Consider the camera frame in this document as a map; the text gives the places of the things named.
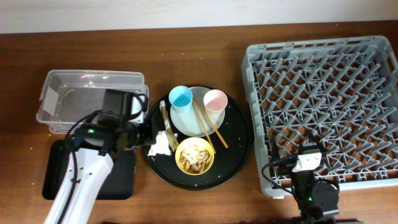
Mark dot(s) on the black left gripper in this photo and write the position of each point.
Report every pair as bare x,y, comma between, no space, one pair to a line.
145,135

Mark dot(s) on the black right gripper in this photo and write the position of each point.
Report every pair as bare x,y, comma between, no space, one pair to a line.
291,165

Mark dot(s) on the white napkin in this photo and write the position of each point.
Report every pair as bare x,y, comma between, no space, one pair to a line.
161,145

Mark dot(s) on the gold chopstick wrapper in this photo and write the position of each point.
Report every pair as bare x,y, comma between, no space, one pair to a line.
173,143

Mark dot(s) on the yellow bowl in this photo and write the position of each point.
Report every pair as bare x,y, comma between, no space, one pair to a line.
190,142

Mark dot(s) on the food leftovers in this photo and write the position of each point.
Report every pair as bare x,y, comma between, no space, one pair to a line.
194,159

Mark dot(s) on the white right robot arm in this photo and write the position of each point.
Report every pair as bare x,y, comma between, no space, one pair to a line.
317,199

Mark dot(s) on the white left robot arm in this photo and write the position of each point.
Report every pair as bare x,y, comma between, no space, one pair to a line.
94,147

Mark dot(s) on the grey dishwasher rack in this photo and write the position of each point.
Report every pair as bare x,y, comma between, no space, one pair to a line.
343,91

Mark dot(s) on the black rectangular tray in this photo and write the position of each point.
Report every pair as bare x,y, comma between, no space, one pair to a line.
118,185

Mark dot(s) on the clear plastic bin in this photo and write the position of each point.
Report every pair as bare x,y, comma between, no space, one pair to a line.
68,95

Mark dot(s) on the grey plate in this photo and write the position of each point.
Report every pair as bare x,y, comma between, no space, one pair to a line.
188,123

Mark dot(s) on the blue cup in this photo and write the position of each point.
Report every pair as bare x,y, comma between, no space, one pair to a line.
181,98

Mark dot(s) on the left wooden chopstick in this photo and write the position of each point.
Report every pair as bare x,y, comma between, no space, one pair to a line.
202,124

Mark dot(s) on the wooden chopstick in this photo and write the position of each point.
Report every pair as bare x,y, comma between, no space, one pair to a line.
202,124
212,125

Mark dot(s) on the right wooden chopstick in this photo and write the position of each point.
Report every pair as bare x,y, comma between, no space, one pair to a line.
212,125

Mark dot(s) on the pink cup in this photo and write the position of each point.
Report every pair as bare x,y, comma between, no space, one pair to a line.
215,101

